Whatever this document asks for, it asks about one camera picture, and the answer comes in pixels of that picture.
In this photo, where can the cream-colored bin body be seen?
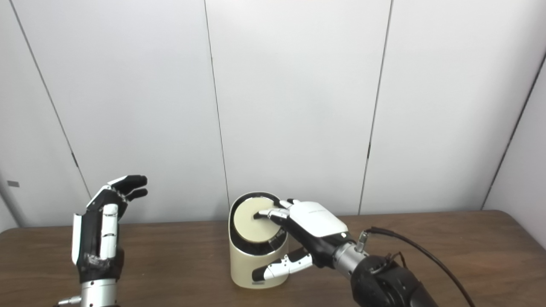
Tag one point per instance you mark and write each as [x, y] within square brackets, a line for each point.
[247, 266]

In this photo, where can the cream round bin lid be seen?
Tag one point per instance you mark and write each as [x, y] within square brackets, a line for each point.
[251, 226]

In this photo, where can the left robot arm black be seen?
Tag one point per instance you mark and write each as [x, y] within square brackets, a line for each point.
[100, 294]

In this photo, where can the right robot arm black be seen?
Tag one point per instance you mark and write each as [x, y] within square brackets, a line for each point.
[384, 281]

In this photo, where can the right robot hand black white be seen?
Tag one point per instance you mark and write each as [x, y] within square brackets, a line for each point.
[318, 221]

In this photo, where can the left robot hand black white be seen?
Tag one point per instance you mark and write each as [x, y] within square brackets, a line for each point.
[91, 247]

